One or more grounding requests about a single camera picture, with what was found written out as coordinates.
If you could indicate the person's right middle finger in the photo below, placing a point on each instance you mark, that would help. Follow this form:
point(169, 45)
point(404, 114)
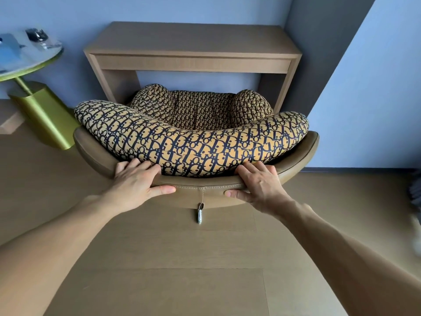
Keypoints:
point(254, 168)

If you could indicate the person's right forearm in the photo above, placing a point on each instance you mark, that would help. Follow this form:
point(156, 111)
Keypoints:
point(355, 263)

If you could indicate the round gold-green side table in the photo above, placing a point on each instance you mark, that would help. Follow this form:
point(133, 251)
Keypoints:
point(42, 111)

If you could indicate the person's right little finger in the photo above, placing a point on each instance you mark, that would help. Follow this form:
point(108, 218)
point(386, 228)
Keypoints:
point(273, 171)

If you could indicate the clear plastic item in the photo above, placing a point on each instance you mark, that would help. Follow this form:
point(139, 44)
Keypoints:
point(51, 45)

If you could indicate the person's left hand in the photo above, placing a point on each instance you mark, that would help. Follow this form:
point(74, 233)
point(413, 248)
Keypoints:
point(131, 189)

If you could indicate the person's right hand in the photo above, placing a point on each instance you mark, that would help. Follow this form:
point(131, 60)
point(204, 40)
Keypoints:
point(263, 190)

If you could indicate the light wooden console desk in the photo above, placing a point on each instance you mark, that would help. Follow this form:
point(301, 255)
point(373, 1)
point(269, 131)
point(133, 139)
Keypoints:
point(190, 39)

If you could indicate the person's left thumb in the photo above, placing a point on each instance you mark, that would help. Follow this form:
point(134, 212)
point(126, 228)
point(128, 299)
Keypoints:
point(163, 190)

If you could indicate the person's left little finger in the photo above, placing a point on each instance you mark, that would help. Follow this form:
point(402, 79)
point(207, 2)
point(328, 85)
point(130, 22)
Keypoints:
point(120, 168)

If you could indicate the tan leather patterned cushion armchair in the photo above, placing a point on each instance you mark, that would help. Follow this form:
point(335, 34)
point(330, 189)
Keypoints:
point(197, 144)

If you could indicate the person's right thumb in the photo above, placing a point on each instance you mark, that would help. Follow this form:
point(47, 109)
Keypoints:
point(236, 194)

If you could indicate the small black device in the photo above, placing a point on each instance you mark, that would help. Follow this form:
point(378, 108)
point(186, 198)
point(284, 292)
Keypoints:
point(36, 34)

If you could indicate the person's left middle finger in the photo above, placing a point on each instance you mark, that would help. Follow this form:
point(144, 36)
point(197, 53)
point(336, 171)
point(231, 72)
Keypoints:
point(144, 168)

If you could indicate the person's left forearm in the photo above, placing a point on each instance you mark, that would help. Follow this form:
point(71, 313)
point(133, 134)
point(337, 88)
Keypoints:
point(49, 246)

